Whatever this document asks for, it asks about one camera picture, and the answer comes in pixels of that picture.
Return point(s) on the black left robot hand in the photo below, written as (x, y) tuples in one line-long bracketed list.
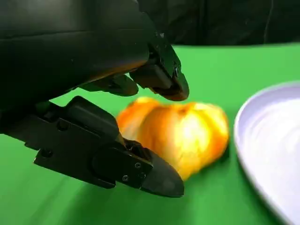
[(70, 47)]

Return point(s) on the orange white toy bread roll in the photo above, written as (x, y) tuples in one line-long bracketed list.
[(187, 136)]

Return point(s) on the green table cloth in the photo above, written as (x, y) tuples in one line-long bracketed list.
[(222, 68)]

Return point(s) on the black backdrop cloth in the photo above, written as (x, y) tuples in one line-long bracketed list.
[(222, 21)]

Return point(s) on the lilac plate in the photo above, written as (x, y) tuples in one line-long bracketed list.
[(272, 136)]

